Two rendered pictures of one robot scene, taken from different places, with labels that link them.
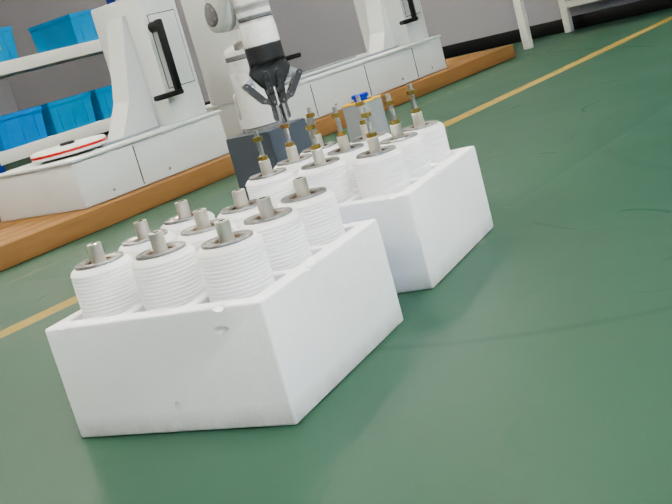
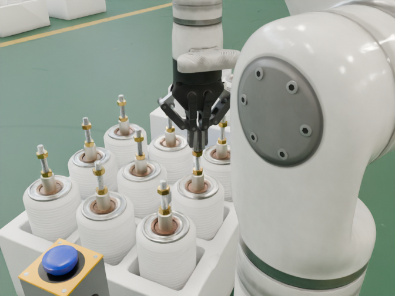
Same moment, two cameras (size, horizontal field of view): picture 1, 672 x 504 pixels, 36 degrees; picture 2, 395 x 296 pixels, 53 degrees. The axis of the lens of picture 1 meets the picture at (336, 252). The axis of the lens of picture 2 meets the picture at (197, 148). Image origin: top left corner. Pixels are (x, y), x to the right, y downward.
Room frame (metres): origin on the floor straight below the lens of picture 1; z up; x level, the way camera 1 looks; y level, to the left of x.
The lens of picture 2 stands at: (2.71, 0.00, 0.67)
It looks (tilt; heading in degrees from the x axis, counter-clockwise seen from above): 31 degrees down; 176
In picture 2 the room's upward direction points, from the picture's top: straight up
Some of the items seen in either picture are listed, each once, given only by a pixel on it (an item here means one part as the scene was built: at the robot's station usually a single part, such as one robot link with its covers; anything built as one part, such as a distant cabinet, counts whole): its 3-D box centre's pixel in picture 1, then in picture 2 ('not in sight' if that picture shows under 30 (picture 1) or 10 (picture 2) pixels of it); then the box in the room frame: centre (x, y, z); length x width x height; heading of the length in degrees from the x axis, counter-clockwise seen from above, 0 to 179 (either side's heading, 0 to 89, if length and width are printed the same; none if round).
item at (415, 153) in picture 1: (410, 183); (97, 193); (2.02, -0.18, 0.16); 0.10 x 0.10 x 0.18
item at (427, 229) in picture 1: (366, 226); (147, 233); (2.08, -0.07, 0.09); 0.39 x 0.39 x 0.18; 61
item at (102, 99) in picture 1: (98, 104); not in sight; (7.69, 1.36, 0.36); 0.50 x 0.38 x 0.21; 48
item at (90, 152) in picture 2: (397, 132); (90, 151); (2.02, -0.18, 0.26); 0.02 x 0.02 x 0.03
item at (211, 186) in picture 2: (294, 160); (197, 186); (2.14, 0.03, 0.25); 0.08 x 0.08 x 0.01
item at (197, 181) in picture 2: (292, 154); (197, 180); (2.14, 0.03, 0.26); 0.02 x 0.02 x 0.03
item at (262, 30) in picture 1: (256, 29); (201, 38); (2.15, 0.04, 0.52); 0.11 x 0.09 x 0.06; 13
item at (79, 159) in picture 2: (398, 138); (91, 157); (2.02, -0.18, 0.25); 0.08 x 0.08 x 0.01
